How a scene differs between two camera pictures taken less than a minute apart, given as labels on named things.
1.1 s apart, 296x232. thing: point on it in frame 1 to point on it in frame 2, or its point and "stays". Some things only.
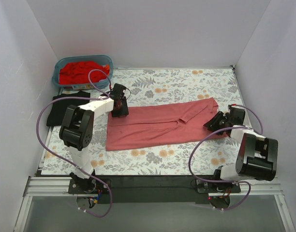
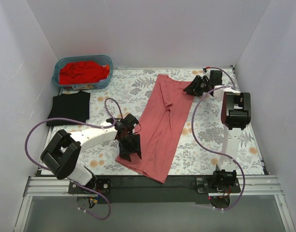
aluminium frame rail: (37, 186) stays
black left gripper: (120, 111) to (128, 145)
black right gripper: (217, 121) to (199, 83)
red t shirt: (77, 73) stays
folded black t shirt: (59, 108) stays
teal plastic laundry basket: (100, 59) stays
